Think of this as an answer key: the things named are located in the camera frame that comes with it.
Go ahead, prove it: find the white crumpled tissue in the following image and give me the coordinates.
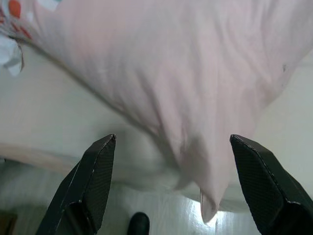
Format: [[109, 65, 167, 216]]
[[0, 36, 24, 77]]

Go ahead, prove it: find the pink pillow with dots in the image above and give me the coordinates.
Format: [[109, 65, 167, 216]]
[[0, 0, 313, 223]]

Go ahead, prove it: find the mattress with beige sheet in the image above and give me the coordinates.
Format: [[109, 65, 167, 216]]
[[0, 44, 313, 213]]

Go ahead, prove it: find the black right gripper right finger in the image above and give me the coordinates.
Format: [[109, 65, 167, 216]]
[[229, 134, 313, 235]]

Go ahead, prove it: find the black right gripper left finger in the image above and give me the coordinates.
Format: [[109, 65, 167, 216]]
[[35, 134, 117, 235]]

